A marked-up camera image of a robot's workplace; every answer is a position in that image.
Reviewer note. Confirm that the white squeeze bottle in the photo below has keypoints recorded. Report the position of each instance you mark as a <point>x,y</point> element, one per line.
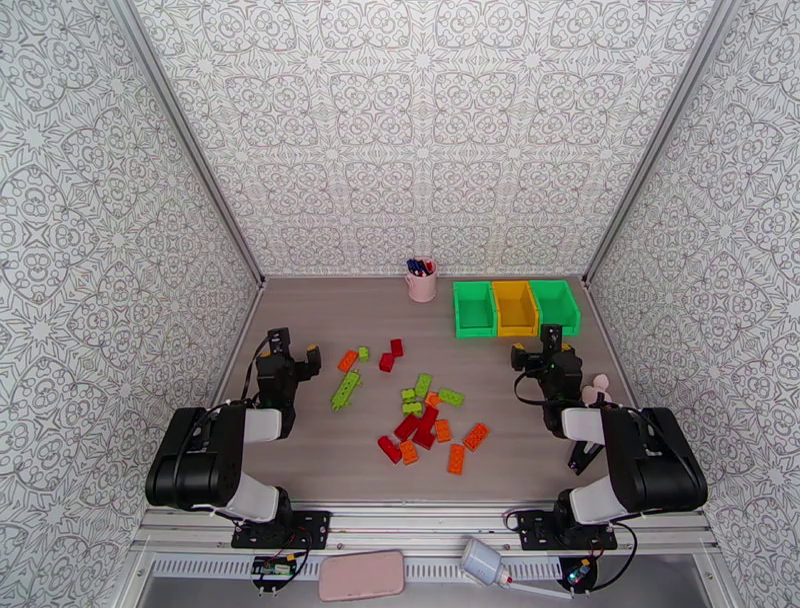
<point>481,561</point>

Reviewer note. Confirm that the long lime green lego piece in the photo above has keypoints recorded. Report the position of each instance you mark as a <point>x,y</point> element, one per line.
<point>346,390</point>

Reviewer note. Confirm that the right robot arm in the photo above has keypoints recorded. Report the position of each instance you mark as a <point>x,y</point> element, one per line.
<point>650,462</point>

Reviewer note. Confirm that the yellow plastic bin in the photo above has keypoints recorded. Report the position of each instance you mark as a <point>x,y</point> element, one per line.
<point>514,309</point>

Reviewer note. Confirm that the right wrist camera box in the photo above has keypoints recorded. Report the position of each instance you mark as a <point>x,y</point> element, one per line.
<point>551,339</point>

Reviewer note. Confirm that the red lego brick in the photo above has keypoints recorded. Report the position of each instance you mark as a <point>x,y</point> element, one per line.
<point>387,362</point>
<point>389,449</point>
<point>427,427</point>
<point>406,427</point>
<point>396,347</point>

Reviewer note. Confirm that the blue marker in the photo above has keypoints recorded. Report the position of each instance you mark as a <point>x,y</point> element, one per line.
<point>413,266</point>

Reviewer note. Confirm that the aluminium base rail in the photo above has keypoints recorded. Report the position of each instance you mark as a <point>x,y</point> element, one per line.
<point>425,519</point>

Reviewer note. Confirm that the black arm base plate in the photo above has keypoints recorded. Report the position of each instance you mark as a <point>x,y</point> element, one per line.
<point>537,531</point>
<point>300,528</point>

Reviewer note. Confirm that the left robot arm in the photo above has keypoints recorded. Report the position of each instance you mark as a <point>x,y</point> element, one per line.
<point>187,456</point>

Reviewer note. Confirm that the aluminium frame post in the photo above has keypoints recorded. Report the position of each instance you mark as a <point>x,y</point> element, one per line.
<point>656,140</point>
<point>187,140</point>

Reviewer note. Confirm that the small orange lego brick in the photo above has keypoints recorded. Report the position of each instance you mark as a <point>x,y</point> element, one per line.
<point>432,399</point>

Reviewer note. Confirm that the small circuit board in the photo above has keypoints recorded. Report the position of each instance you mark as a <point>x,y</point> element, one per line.
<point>578,572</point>
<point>273,567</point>

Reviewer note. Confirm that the pink metal cup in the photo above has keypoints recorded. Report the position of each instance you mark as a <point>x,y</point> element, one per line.
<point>422,289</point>

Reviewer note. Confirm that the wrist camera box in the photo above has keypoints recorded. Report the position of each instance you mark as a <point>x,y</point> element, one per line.
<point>551,339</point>
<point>279,340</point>

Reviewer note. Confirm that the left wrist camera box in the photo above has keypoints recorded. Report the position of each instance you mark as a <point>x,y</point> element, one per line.
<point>279,340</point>

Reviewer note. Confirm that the pink rectangular case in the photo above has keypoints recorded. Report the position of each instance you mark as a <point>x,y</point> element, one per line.
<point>361,575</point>

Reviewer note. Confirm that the pale pink soft object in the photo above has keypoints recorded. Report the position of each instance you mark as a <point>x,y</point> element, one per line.
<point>595,390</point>

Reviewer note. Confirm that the green plastic bin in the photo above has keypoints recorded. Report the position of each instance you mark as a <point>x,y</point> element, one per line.
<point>556,306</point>
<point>475,311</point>

